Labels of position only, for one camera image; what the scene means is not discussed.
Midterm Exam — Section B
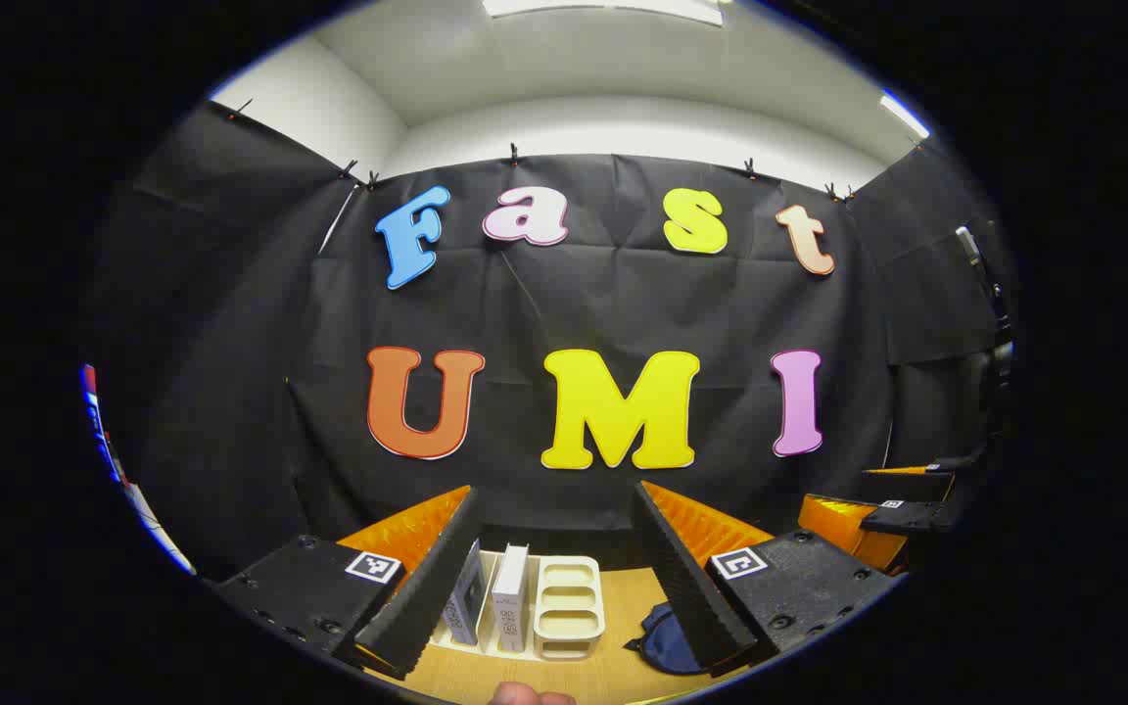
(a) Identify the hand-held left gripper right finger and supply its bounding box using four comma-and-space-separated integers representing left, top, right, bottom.
631, 480, 903, 679

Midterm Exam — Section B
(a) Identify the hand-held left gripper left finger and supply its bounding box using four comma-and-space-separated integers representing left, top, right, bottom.
214, 485, 484, 682

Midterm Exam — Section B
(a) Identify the white patterned cover book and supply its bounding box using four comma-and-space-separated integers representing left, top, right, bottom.
442, 539, 489, 647
492, 543, 532, 654

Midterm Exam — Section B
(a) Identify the blue black schoolbag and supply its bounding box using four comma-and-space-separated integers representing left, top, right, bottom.
623, 602, 712, 677

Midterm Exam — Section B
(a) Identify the white plastic bookshelf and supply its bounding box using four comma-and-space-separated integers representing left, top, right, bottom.
427, 548, 607, 662

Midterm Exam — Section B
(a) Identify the ceiling light panel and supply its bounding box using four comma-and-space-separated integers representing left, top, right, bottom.
879, 91, 930, 140
483, 0, 725, 25

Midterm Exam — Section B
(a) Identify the row of black cloth clips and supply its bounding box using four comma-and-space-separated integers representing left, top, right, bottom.
229, 98, 859, 202

